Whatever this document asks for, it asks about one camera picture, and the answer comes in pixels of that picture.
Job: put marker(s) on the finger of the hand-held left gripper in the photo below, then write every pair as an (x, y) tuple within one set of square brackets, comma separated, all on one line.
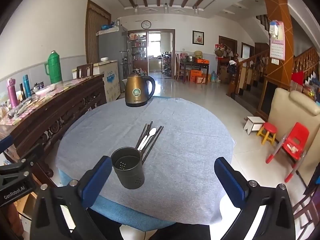
[(27, 156), (5, 143)]

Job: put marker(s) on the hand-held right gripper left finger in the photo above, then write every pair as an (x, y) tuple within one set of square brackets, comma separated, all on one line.
[(100, 177)]

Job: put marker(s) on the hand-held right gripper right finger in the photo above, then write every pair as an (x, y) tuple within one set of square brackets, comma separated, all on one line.
[(230, 182)]

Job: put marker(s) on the dark metal utensil holder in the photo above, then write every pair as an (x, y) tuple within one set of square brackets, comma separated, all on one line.
[(130, 175)]

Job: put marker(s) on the dark wooden chopstick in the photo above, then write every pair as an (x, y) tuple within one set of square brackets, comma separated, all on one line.
[(152, 145), (146, 129), (150, 125), (141, 134), (155, 135)]

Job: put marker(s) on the white plastic spoon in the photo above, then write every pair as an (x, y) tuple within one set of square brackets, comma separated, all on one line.
[(148, 137)]

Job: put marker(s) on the blue table cover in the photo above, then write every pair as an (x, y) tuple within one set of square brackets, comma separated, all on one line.
[(112, 210)]

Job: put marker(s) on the carved wooden sideboard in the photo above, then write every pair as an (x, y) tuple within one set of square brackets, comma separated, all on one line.
[(50, 120)]

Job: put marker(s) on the pink water bottle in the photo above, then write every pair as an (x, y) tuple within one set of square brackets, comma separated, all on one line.
[(12, 93)]

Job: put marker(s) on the dark glass bottle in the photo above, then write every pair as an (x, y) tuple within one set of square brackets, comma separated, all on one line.
[(22, 93)]

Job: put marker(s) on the grey tablecloth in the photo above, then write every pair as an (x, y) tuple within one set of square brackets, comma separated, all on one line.
[(187, 142)]

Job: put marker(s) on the blue water bottle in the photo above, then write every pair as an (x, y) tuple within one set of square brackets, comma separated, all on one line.
[(27, 86)]

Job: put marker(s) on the white small stool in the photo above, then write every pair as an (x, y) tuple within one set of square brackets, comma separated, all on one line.
[(253, 125)]

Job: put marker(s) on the red and yellow stool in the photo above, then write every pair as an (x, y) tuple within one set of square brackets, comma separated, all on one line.
[(269, 128)]

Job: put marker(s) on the person's dark pants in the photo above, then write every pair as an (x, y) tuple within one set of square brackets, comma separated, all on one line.
[(180, 232)]

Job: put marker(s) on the floral table runner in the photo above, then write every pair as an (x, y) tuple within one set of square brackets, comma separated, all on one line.
[(57, 90)]

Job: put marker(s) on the red plastic child chair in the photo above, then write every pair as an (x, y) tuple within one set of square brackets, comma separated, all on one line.
[(296, 140)]

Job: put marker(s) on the dark wooden chair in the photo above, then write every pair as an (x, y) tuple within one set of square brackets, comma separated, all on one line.
[(307, 205)]

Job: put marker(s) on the green thermos flask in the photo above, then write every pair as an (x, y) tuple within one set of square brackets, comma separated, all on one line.
[(54, 67)]

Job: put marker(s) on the gold electric kettle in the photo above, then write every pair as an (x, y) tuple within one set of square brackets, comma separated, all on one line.
[(136, 90)]

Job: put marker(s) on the white chest freezer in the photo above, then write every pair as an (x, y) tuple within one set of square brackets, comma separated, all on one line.
[(111, 80)]

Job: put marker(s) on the wooden chair with carved back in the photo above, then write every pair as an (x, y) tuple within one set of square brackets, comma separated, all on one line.
[(85, 70)]

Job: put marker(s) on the blue water jug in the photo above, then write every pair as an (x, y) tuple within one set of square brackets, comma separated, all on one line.
[(213, 77)]

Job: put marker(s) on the wooden stair railing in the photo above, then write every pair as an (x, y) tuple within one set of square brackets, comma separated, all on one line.
[(246, 72)]

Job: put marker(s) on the dark wooden side table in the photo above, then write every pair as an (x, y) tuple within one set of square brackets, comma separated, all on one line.
[(195, 66)]

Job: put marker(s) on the flat orange box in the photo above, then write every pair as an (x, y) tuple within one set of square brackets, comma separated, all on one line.
[(202, 61)]

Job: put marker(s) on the wooden dining chair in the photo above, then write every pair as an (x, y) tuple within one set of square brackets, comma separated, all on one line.
[(178, 67)]

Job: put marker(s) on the metal basin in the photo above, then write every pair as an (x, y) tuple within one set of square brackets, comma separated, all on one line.
[(190, 59)]

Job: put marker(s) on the grey refrigerator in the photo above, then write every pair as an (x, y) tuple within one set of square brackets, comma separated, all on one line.
[(110, 47)]

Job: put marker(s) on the woven green basket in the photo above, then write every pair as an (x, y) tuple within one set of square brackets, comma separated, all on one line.
[(198, 54)]

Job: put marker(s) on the wooden display shelf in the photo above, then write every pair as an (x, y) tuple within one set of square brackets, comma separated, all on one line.
[(137, 50)]

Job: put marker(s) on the brown curtain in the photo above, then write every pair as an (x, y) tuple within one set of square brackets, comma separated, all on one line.
[(96, 35)]

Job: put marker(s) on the glass pendant lamp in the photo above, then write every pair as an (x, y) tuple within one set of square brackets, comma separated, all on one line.
[(165, 7), (196, 8), (136, 7)]

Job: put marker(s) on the orange wooden pillar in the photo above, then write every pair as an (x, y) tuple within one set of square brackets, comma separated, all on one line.
[(276, 10)]

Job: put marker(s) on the wall calendar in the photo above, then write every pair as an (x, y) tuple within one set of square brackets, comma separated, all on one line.
[(277, 47)]

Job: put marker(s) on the framed wall picture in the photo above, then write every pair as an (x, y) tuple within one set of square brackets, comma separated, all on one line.
[(198, 38)]

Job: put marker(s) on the round wall clock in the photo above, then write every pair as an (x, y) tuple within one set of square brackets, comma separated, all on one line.
[(146, 24)]

